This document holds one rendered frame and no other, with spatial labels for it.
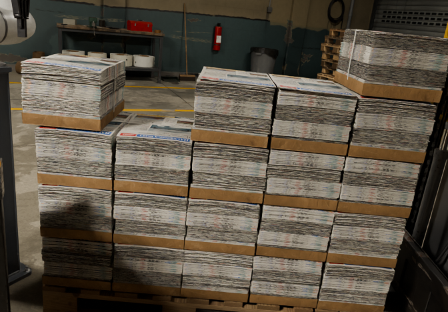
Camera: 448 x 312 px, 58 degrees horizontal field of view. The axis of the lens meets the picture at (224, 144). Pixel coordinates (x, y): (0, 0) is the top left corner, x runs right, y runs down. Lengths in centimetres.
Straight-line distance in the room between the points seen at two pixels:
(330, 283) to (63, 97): 129
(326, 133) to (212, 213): 53
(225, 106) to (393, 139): 63
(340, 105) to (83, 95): 93
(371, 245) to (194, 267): 72
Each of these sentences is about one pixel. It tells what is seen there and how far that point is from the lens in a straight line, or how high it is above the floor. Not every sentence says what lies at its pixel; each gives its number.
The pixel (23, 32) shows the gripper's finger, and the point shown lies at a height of 115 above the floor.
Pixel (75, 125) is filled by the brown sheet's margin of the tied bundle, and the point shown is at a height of 85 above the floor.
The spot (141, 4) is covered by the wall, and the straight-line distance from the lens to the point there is 827.
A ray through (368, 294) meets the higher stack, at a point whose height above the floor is 24.
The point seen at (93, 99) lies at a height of 95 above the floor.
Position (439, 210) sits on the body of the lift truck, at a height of 45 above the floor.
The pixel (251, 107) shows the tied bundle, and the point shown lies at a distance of 146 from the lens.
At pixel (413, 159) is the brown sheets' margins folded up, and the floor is 85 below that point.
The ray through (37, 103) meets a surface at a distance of 161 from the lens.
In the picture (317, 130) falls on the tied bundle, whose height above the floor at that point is 92.
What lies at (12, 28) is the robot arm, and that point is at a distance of 195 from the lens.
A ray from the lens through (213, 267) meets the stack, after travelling 172.
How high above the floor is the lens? 128
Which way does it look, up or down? 17 degrees down
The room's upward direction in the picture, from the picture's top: 6 degrees clockwise
